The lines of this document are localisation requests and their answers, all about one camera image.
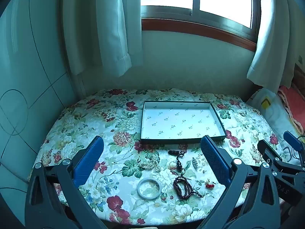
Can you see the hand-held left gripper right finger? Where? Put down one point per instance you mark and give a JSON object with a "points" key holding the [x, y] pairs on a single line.
{"points": [[214, 159]]}

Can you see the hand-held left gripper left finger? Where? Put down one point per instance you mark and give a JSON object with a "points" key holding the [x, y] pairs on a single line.
{"points": [[88, 162]]}

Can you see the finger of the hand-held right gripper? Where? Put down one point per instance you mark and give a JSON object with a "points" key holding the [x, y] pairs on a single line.
{"points": [[293, 140], [270, 152]]}

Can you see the rhinestone flower brooch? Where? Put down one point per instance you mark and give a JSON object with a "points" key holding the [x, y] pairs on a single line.
{"points": [[194, 162]]}

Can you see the shallow white printed box tray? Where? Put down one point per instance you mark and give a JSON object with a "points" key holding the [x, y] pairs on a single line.
{"points": [[181, 121]]}

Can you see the pale jade bangle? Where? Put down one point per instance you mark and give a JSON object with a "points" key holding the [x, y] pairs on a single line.
{"points": [[140, 190]]}

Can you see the white plastic bag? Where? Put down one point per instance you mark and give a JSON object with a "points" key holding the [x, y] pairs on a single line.
{"points": [[271, 114]]}

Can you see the pink knitted blanket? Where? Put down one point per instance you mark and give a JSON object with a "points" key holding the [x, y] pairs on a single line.
{"points": [[294, 105]]}

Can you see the floral tablecloth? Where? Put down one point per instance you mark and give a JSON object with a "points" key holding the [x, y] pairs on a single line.
{"points": [[95, 114]]}

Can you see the narrow white curtain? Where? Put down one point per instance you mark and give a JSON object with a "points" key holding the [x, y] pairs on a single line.
{"points": [[271, 52]]}

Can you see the wide white curtain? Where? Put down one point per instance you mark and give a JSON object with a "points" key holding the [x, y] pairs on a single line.
{"points": [[107, 28]]}

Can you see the window with wooden sill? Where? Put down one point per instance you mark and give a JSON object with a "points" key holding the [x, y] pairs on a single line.
{"points": [[190, 16]]}

